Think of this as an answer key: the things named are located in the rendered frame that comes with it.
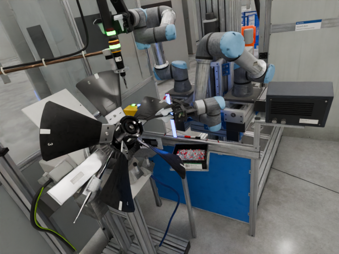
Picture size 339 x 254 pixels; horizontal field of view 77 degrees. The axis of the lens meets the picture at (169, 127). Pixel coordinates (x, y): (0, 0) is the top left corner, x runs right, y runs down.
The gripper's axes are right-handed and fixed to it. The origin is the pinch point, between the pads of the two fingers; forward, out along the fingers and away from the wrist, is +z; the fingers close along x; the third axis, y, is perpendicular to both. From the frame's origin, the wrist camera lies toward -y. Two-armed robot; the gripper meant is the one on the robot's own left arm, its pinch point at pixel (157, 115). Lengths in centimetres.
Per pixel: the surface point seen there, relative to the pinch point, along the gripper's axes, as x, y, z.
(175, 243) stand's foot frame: 109, 14, 9
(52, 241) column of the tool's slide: 67, 12, 85
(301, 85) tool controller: -8, 18, -67
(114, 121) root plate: -6.7, 6.7, 21.2
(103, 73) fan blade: -23.1, -14.2, 22.0
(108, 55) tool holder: -35.5, 1.9, 14.6
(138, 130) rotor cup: -3.0, 14.0, 10.8
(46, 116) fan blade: -24, 21, 41
